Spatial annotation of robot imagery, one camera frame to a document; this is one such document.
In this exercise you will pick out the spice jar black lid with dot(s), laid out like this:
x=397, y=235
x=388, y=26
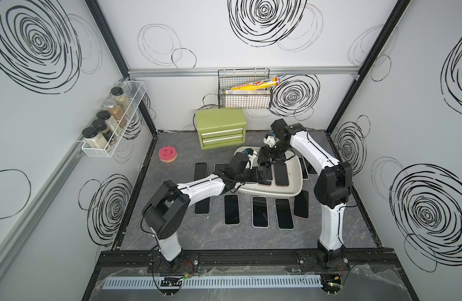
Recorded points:
x=121, y=99
x=94, y=138

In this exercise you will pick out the green metal drawer toolbox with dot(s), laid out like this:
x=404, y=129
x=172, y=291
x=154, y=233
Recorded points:
x=220, y=127

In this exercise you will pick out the white plastic storage box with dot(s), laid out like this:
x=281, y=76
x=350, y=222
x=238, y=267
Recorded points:
x=273, y=191

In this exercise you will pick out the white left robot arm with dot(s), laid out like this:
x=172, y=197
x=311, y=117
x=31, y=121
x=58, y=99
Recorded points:
x=166, y=209

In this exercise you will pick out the grey slotted cable duct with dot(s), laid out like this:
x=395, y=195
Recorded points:
x=243, y=281

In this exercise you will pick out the pink smiley sponge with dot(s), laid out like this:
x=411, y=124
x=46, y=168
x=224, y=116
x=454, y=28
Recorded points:
x=167, y=154

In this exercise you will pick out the spice jar white contents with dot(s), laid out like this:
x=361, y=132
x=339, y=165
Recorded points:
x=111, y=121

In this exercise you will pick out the spice jar dark contents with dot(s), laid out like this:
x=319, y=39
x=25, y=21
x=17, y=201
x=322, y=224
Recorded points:
x=103, y=128

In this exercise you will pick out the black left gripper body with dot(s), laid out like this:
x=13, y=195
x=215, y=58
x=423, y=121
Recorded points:
x=248, y=175

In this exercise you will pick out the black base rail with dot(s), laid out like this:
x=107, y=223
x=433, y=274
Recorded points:
x=305, y=260

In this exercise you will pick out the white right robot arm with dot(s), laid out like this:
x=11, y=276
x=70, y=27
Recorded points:
x=332, y=188

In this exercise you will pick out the extra black phone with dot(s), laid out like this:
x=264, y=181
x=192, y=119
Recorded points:
x=265, y=176

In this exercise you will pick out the white box in basket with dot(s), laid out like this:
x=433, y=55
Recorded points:
x=247, y=92

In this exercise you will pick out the black wire wall basket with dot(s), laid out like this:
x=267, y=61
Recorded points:
x=243, y=99

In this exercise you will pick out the spice jar black lid rear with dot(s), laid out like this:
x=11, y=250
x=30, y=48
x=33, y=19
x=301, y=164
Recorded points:
x=121, y=99

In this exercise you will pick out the spice jar brown contents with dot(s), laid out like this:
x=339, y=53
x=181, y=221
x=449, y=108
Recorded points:
x=116, y=111

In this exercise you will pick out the spice jar black lid front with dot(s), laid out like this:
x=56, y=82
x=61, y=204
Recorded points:
x=94, y=138

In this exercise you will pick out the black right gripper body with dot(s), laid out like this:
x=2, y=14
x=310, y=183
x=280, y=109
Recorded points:
x=274, y=153

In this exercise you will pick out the clear wall spice shelf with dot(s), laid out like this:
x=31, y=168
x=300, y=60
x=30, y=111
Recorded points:
x=123, y=148

